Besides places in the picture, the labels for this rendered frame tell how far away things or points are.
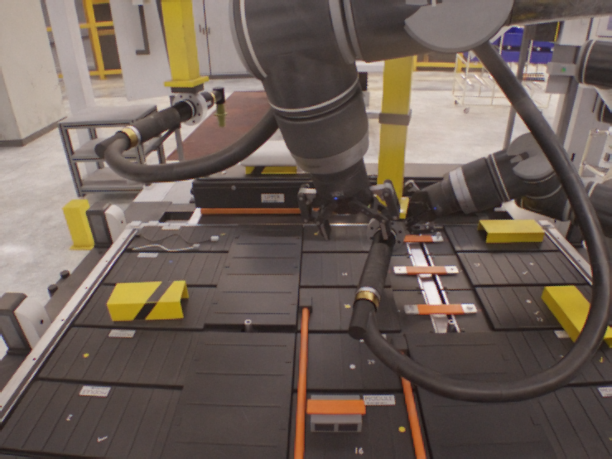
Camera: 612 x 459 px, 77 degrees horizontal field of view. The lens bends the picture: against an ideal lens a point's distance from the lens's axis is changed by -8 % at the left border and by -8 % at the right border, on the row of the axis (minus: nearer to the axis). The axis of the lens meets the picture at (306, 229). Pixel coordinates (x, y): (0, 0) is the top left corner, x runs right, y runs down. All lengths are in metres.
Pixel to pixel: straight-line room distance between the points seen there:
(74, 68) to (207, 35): 5.72
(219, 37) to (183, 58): 8.81
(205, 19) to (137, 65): 6.57
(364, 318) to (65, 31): 4.13
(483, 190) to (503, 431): 0.46
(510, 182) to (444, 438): 0.50
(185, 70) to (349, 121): 0.64
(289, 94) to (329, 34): 0.08
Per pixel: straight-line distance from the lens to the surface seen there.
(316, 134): 0.48
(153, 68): 3.42
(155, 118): 0.96
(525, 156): 0.91
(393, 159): 0.85
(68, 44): 4.51
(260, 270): 0.99
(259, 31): 0.43
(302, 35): 0.42
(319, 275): 0.98
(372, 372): 0.77
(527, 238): 1.22
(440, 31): 0.41
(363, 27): 0.41
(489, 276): 1.05
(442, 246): 1.15
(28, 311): 1.09
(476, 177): 0.91
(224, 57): 9.88
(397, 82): 0.81
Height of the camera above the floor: 1.58
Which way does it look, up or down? 30 degrees down
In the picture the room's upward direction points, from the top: 1 degrees counter-clockwise
